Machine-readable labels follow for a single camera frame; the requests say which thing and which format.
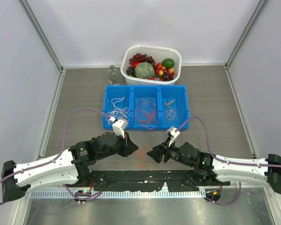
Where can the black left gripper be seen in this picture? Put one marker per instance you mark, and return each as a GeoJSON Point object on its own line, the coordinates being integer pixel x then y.
{"type": "Point", "coordinates": [129, 146]}

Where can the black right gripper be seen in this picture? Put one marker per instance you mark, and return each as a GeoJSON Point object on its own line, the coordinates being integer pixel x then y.
{"type": "Point", "coordinates": [158, 151]}

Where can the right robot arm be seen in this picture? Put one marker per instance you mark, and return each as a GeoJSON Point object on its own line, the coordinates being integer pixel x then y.
{"type": "Point", "coordinates": [262, 171]}

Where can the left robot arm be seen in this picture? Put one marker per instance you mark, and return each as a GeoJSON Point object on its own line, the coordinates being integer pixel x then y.
{"type": "Point", "coordinates": [69, 168]}

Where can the left blue bin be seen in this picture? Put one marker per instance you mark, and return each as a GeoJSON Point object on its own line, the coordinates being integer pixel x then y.
{"type": "Point", "coordinates": [118, 103]}

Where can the right blue bin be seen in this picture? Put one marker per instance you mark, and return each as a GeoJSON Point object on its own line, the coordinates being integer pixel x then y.
{"type": "Point", "coordinates": [174, 108]}

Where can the clear glass bottle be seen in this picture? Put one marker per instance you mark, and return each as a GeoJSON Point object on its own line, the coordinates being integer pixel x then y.
{"type": "Point", "coordinates": [114, 76]}

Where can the dark grape bunch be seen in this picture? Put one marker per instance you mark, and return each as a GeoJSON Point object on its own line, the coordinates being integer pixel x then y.
{"type": "Point", "coordinates": [131, 71]}

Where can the green melon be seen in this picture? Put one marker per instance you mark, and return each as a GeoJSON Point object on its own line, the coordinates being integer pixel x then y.
{"type": "Point", "coordinates": [144, 70]}

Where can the red yellow peaches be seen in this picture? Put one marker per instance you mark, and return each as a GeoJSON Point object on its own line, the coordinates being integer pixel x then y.
{"type": "Point", "coordinates": [164, 74]}

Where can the red grape bunch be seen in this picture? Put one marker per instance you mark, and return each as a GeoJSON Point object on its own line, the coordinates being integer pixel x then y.
{"type": "Point", "coordinates": [142, 58]}

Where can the green mango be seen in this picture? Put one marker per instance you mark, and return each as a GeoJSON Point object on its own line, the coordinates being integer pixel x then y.
{"type": "Point", "coordinates": [168, 63]}

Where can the white plastic basket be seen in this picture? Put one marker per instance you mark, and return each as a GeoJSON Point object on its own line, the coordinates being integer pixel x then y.
{"type": "Point", "coordinates": [159, 54]}

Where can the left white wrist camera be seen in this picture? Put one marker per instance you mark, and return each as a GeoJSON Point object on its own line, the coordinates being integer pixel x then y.
{"type": "Point", "coordinates": [118, 126]}

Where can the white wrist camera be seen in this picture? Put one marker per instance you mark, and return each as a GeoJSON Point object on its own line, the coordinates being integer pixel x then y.
{"type": "Point", "coordinates": [172, 133]}
{"type": "Point", "coordinates": [118, 126]}

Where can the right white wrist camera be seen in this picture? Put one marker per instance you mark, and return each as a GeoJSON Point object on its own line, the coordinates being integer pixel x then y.
{"type": "Point", "coordinates": [172, 133]}

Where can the white slotted cable duct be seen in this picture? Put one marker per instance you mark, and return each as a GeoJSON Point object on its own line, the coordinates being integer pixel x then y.
{"type": "Point", "coordinates": [164, 193]}

